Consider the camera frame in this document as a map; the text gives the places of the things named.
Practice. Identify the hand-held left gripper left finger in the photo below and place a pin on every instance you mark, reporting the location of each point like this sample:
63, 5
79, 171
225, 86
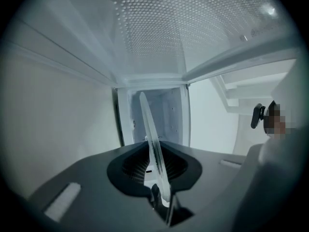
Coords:
84, 175

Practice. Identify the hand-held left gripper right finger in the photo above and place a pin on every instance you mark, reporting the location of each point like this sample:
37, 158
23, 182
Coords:
210, 175

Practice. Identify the black head camera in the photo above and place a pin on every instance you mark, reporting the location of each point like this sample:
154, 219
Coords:
257, 115

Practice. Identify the round glass turntable plate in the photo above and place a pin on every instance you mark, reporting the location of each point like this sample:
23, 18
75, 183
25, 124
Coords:
154, 139

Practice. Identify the person's head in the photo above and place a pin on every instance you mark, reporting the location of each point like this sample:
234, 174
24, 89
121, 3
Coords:
277, 120

